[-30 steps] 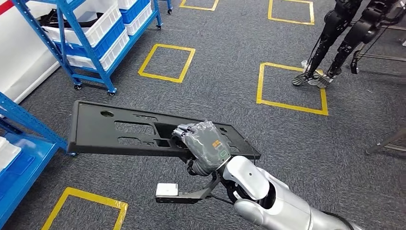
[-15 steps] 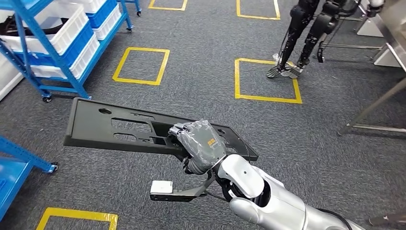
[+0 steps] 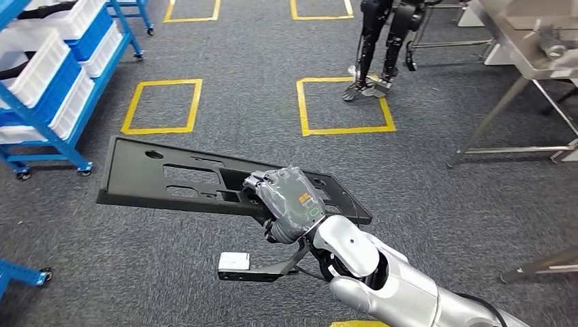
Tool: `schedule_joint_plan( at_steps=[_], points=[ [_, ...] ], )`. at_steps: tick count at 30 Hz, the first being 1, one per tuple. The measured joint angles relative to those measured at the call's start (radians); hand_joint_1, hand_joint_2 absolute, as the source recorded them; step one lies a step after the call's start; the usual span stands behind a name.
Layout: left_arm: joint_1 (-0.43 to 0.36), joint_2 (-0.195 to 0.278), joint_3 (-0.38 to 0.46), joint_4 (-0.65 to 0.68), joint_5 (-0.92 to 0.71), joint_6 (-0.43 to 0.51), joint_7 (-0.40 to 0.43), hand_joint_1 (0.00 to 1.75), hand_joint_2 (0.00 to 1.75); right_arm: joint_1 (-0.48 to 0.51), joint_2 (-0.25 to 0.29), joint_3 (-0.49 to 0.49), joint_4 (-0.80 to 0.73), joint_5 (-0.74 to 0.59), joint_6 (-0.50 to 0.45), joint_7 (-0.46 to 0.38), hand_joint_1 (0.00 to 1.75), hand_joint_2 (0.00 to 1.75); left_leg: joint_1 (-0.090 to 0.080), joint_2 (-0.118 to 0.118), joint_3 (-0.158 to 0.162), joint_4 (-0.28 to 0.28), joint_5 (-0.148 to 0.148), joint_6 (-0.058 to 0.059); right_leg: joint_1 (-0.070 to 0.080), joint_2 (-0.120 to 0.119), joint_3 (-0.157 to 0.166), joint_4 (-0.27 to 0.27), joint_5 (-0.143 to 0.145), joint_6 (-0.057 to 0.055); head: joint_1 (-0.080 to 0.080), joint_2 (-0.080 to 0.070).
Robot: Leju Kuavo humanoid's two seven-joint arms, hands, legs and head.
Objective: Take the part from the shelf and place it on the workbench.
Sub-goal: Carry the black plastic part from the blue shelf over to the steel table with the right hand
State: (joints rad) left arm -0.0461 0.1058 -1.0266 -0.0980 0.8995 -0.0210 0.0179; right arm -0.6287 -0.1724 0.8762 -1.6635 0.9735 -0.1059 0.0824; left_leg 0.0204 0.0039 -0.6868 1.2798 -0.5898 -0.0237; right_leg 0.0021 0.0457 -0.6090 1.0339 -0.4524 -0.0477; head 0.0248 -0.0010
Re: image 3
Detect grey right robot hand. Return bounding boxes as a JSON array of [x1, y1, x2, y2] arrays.
[[243, 166, 327, 245]]

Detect black plastic plate frame part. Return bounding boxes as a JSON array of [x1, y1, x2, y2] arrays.
[[95, 135, 374, 227]]

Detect grey metal part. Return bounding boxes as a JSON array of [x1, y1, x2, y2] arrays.
[[536, 25, 571, 61]]

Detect yellow floor tape square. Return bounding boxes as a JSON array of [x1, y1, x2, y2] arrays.
[[121, 78, 203, 136]]

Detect black humanoid robot legs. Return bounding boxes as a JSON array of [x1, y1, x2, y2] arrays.
[[341, 0, 427, 102]]

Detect white plastic bin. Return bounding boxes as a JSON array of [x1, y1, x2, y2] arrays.
[[0, 27, 72, 109], [81, 21, 124, 78], [0, 67, 95, 145], [9, 0, 107, 41]]

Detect blue plastic bin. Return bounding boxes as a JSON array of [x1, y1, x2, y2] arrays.
[[65, 5, 115, 62], [0, 50, 83, 126]]

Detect stainless steel table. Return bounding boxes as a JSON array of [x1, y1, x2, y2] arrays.
[[408, 0, 578, 169]]

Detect black rubber strip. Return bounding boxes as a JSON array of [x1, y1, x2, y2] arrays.
[[18, 0, 78, 20], [0, 50, 37, 81]]

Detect pale wrist camera on bracket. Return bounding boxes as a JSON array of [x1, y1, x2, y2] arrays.
[[217, 238, 314, 283]]

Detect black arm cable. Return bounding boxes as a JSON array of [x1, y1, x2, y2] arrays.
[[456, 292, 509, 327]]

